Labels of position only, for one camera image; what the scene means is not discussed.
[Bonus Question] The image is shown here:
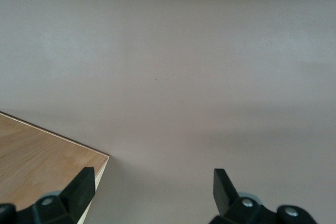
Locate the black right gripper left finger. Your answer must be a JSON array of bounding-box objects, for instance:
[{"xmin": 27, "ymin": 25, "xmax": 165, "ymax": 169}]
[{"xmin": 0, "ymin": 166, "xmax": 97, "ymax": 224}]

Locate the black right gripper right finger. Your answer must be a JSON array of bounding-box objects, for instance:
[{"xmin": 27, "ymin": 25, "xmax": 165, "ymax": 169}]
[{"xmin": 208, "ymin": 168, "xmax": 316, "ymax": 224}]

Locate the wooden drawer cabinet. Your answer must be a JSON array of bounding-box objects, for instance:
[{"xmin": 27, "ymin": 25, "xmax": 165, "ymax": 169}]
[{"xmin": 0, "ymin": 111, "xmax": 110, "ymax": 224}]

